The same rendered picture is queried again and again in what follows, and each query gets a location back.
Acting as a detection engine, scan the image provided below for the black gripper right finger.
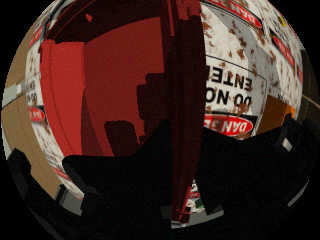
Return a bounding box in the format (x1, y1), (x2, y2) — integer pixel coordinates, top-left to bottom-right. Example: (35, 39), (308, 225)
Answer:
(195, 125), (288, 216)

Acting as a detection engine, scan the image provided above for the green rectangular block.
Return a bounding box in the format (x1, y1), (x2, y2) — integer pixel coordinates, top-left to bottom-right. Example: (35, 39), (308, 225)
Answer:
(195, 199), (204, 209)

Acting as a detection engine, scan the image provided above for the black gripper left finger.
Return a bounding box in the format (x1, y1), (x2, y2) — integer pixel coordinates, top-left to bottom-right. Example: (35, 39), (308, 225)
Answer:
(61, 120), (173, 220)

